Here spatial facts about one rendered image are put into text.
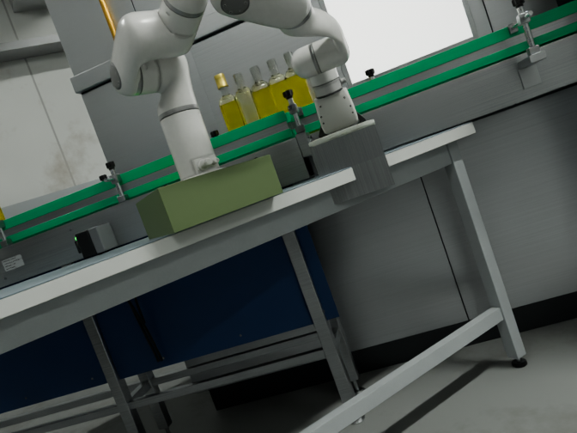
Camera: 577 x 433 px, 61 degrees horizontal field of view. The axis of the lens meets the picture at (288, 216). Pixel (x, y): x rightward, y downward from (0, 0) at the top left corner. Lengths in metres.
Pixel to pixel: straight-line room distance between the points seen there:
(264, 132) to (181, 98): 0.39
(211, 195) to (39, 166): 3.45
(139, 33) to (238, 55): 0.76
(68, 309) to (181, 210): 0.29
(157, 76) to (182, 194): 0.29
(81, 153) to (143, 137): 2.53
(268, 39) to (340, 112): 0.51
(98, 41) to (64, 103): 2.52
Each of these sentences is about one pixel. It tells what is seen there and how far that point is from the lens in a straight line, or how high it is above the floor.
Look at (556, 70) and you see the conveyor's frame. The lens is 1.58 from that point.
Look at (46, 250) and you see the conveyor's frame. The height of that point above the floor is 0.82.
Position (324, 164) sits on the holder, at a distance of 1.23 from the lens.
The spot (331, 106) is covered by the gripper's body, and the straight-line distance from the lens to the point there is 1.33.
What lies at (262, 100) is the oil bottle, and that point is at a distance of 1.58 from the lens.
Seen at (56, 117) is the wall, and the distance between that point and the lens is 4.48.
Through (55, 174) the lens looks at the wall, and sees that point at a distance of 4.38.
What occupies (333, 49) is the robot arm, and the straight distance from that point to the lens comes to 1.23.
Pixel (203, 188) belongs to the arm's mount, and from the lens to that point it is 1.00.
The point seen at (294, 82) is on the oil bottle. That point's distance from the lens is 1.56.
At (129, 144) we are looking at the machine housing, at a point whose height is 1.09.
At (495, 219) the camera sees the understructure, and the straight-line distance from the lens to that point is 1.77.
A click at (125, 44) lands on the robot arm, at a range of 1.07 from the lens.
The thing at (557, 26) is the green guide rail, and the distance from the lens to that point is 1.62.
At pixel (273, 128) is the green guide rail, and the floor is 0.93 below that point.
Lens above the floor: 0.78
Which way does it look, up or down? 4 degrees down
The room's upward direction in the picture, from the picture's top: 20 degrees counter-clockwise
